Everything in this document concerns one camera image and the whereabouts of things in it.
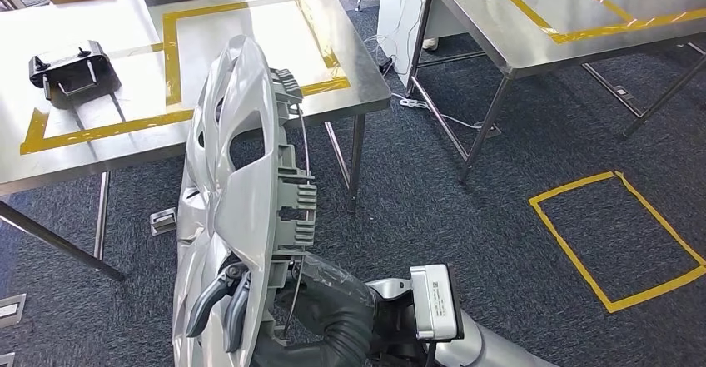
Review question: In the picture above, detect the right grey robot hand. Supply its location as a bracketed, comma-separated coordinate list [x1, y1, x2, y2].
[186, 254, 381, 353]

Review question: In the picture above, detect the grey plastic wheel hubcap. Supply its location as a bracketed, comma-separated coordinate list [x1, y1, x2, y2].
[172, 34, 320, 367]

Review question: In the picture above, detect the steel workbench table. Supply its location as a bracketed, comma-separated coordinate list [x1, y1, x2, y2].
[0, 0, 393, 283]
[405, 0, 706, 185]

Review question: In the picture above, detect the open metal floor box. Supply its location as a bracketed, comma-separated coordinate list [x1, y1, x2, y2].
[149, 207, 179, 238]

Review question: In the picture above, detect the yellow floor tape square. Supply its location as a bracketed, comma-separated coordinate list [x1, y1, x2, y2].
[528, 170, 706, 315]

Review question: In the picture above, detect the yellow tape outline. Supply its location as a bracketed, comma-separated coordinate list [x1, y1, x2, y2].
[20, 0, 352, 156]
[500, 0, 706, 46]

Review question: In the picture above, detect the white desk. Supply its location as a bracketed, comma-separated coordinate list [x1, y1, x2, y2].
[376, 0, 486, 73]

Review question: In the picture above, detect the black remote controller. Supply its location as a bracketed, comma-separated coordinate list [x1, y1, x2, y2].
[28, 40, 122, 111]

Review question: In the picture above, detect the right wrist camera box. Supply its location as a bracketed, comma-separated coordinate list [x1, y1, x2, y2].
[380, 264, 465, 349]

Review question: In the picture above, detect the white cable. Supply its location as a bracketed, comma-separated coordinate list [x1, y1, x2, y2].
[360, 0, 486, 131]

